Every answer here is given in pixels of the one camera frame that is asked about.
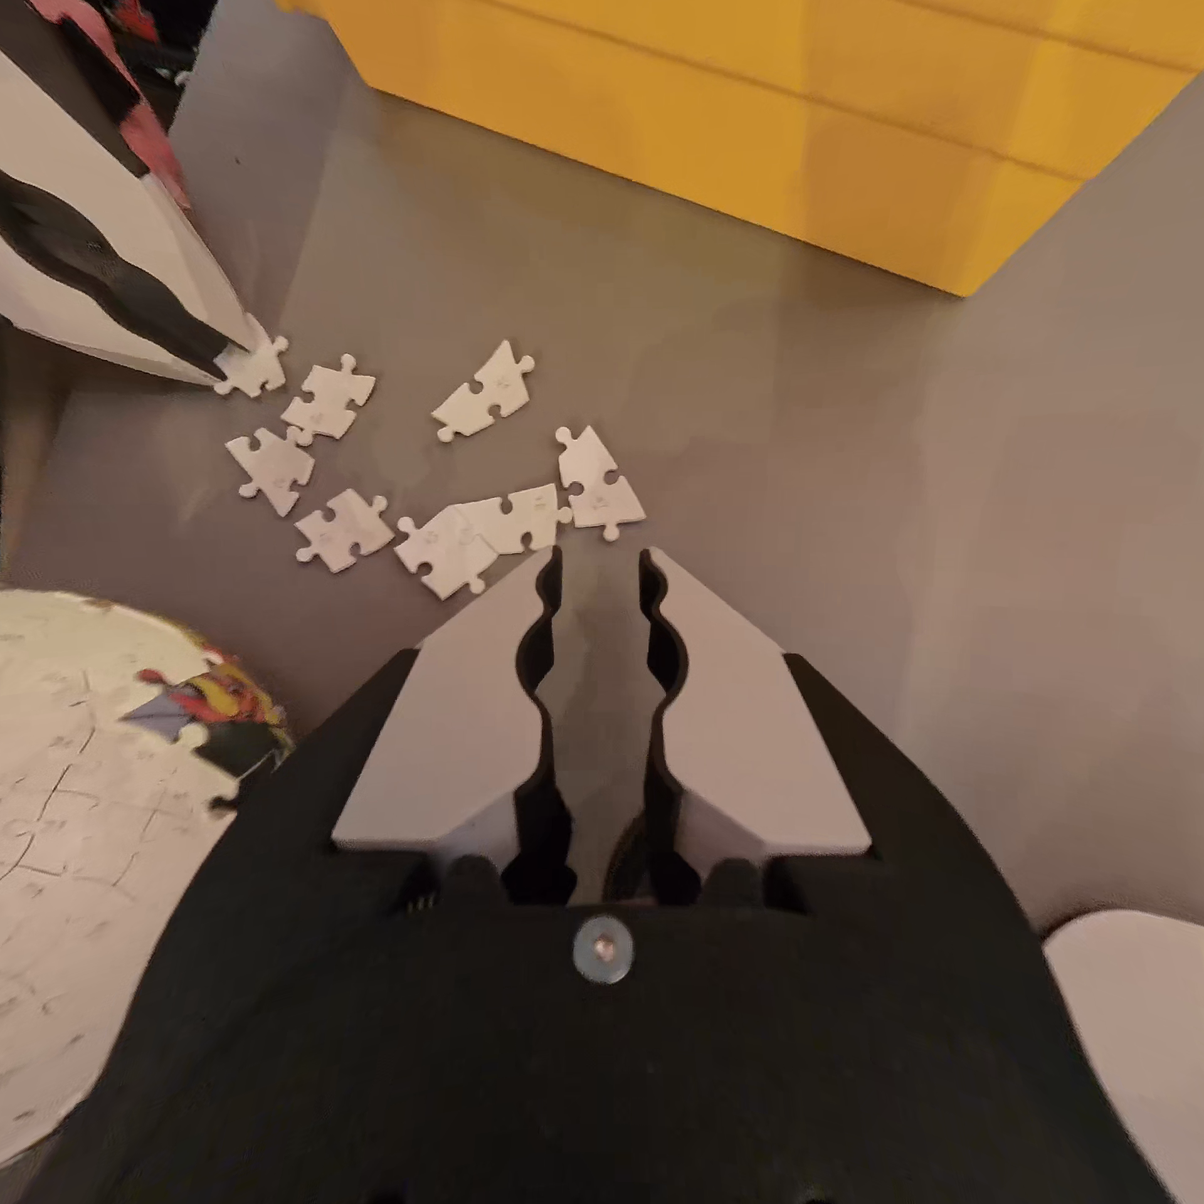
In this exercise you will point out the white plastic tray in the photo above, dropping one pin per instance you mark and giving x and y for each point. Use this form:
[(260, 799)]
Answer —
[(1138, 1035)]

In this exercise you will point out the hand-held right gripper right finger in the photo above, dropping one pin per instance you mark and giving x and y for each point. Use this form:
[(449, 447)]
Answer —
[(753, 753)]

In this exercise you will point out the white jigsaw piece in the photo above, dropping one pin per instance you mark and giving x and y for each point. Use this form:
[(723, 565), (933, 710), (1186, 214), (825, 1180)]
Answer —
[(598, 489), (258, 371)]

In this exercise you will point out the yellow box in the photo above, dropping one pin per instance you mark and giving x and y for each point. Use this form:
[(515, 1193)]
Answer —
[(753, 122)]

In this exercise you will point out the colourful puzzle ball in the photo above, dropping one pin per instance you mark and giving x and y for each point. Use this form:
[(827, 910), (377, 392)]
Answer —
[(75, 846)]

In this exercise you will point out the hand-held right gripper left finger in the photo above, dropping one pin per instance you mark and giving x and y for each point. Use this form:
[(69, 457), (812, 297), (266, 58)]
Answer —
[(452, 743)]

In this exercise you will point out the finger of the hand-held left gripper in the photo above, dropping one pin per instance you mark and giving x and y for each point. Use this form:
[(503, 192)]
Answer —
[(48, 301), (114, 202)]

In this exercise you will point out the group of white puzzle pieces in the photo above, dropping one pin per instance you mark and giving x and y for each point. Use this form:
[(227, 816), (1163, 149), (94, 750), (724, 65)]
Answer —
[(329, 400)]

